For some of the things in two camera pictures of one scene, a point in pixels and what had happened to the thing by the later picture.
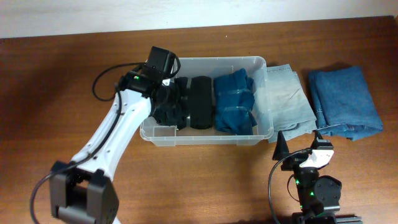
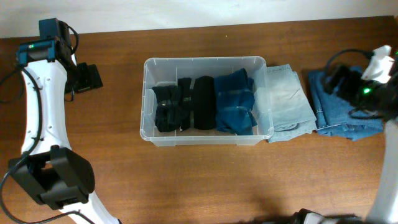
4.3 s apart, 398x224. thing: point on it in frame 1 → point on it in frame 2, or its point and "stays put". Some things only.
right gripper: (295, 161) → (356, 83)
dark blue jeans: (234, 99) stays put
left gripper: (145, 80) → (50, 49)
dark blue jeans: (343, 102) stays put
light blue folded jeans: (293, 113) stays put
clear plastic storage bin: (257, 68) stays put
